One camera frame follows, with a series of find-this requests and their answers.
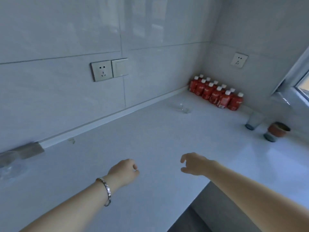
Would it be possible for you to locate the person's left hand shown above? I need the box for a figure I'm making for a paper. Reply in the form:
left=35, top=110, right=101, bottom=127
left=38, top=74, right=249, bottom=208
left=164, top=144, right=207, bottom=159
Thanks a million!
left=107, top=159, right=140, bottom=190

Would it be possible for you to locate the person's right hand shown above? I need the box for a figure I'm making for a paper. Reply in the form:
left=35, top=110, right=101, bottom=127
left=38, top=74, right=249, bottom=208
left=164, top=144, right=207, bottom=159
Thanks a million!
left=180, top=153, right=218, bottom=177

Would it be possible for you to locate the person's left forearm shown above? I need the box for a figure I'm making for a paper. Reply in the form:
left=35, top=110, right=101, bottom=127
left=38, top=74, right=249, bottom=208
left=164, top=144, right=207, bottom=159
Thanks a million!
left=20, top=175, right=121, bottom=232

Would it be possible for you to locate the person's right forearm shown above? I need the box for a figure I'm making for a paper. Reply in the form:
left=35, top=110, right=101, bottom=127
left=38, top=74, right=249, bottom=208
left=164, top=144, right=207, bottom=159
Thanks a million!
left=212, top=162, right=309, bottom=232

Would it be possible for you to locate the grey cabinet front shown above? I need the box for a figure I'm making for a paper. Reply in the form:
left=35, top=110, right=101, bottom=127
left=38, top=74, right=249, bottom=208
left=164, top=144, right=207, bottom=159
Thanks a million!
left=192, top=182, right=244, bottom=232

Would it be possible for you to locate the small clear glass bowl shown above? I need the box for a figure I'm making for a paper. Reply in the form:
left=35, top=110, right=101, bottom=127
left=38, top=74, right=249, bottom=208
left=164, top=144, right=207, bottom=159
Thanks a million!
left=171, top=102, right=192, bottom=114

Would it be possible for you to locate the group of red drink bottles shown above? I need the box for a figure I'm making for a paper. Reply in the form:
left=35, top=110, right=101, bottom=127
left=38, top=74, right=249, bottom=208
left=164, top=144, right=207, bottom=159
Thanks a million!
left=188, top=74, right=244, bottom=111

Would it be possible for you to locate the clear drinking glass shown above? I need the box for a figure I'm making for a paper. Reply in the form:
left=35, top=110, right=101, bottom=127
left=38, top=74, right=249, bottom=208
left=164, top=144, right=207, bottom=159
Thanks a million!
left=245, top=111, right=264, bottom=130

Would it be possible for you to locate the brown ceramic cup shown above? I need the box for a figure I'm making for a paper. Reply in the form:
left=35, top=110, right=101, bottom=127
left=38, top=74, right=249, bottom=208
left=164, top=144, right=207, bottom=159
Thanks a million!
left=263, top=122, right=291, bottom=142

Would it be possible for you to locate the grey metal strip end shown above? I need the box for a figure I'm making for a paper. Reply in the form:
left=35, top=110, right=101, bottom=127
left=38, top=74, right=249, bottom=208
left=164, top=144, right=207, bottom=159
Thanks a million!
left=10, top=142, right=45, bottom=160

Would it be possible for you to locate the silver metal bracelet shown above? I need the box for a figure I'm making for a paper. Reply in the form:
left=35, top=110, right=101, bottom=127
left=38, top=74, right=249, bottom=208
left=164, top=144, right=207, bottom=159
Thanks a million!
left=96, top=177, right=112, bottom=207

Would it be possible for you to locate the silver framed wall switch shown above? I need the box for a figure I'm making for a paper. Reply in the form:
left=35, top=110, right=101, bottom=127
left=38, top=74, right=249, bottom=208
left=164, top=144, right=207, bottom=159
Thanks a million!
left=111, top=58, right=129, bottom=78

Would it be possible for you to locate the silver framed wall socket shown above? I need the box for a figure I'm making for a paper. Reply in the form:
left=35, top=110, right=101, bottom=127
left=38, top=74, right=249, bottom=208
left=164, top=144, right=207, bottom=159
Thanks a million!
left=90, top=60, right=113, bottom=82

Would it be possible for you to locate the white wall socket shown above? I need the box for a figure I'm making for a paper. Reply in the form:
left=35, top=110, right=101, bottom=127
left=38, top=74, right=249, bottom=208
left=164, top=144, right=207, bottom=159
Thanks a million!
left=230, top=52, right=249, bottom=68

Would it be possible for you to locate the window frame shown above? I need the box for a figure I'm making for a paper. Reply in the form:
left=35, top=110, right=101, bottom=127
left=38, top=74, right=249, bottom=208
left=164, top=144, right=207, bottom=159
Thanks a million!
left=270, top=44, right=309, bottom=111

